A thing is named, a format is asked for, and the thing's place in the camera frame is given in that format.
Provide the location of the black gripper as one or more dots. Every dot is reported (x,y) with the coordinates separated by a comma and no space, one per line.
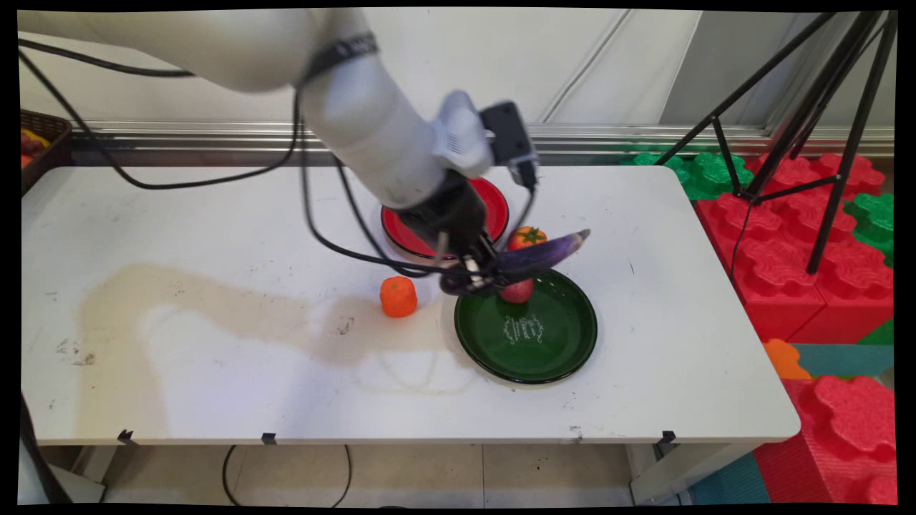
(449,214)

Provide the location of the purple toy eggplant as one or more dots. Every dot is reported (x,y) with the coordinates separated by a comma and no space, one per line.
(544,252)

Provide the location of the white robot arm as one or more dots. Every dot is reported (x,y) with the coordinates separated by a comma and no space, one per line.
(286,64)

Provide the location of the red toy apple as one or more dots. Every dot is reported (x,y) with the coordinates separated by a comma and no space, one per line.
(517,291)

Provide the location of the red toy tomato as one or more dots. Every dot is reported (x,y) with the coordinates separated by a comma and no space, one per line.
(528,237)

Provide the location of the red plate with black rim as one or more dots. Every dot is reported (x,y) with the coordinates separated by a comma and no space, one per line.
(494,207)

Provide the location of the dark green plate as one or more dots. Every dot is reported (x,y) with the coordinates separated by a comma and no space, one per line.
(533,336)

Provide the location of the orange toy mandarin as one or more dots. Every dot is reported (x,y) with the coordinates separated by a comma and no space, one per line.
(398,297)

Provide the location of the green foam block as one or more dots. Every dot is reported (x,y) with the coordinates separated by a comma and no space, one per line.
(705,175)
(874,222)

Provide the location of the black table edge clip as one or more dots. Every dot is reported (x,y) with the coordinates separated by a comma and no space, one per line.
(268,438)
(668,436)
(126,435)

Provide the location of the white table leg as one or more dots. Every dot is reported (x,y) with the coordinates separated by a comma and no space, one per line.
(79,476)
(680,472)

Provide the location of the orange foam piece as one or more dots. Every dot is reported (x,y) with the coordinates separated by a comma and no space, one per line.
(786,360)

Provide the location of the black tripod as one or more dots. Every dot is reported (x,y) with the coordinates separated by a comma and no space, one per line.
(809,136)

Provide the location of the teal foam mat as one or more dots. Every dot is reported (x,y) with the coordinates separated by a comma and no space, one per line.
(848,359)

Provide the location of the dark woven basket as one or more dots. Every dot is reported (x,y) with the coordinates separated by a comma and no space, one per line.
(44,146)

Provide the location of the black slanted pole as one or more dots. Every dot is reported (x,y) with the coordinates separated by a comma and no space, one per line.
(39,458)

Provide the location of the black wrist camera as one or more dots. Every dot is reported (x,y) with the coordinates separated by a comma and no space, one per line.
(509,139)

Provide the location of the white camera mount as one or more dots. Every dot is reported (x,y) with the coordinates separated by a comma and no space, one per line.
(458,132)

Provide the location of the metal wall rail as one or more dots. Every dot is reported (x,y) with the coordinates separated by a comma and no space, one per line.
(215,132)

